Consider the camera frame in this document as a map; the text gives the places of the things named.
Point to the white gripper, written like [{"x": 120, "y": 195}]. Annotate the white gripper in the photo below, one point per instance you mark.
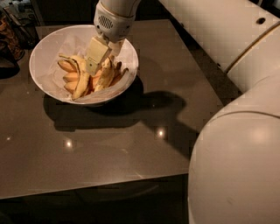
[{"x": 113, "y": 24}]

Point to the spotted yellow banana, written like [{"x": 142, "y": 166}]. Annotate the spotted yellow banana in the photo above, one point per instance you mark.
[{"x": 107, "y": 74}]

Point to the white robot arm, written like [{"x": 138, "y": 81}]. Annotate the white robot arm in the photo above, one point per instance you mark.
[{"x": 234, "y": 171}]

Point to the white bowl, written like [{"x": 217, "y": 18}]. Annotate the white bowl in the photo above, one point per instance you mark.
[{"x": 46, "y": 49}]

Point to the curved yellow banana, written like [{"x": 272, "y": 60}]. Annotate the curved yellow banana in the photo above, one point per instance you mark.
[{"x": 83, "y": 76}]

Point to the bunch of small bananas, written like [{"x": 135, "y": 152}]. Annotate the bunch of small bananas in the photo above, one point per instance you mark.
[{"x": 71, "y": 77}]

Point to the white paper liner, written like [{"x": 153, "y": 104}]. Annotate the white paper liner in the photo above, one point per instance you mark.
[{"x": 67, "y": 43}]

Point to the dark patterned container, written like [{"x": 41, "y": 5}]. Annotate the dark patterned container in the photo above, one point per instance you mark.
[{"x": 10, "y": 37}]

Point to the black wire rack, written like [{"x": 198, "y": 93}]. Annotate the black wire rack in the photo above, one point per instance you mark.
[{"x": 24, "y": 29}]

